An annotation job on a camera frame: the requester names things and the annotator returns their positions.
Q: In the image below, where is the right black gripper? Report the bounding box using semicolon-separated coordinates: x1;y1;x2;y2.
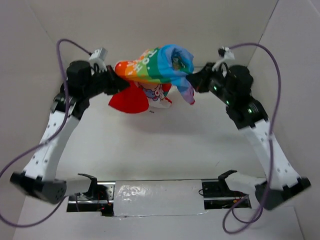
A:
186;61;233;103

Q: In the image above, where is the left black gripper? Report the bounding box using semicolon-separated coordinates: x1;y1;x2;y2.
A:
84;65;130;98

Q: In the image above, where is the rainbow striped kids jacket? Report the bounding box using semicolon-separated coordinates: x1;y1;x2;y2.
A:
108;44;195;114

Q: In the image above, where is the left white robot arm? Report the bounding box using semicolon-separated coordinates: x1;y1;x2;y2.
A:
10;60;130;204

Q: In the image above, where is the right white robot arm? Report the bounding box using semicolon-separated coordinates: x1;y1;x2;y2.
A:
186;63;311;211

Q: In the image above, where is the white tape sheet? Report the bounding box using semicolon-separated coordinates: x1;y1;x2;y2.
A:
113;179;206;217

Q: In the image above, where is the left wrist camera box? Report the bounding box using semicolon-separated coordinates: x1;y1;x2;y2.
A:
88;47;108;62

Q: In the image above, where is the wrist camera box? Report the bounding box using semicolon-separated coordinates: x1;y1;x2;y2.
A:
218;46;235;60
88;47;108;62

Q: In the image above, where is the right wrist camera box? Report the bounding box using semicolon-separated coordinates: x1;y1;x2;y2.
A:
218;46;235;60

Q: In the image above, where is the metal base rail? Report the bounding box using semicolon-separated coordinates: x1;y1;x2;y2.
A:
66;179;246;218

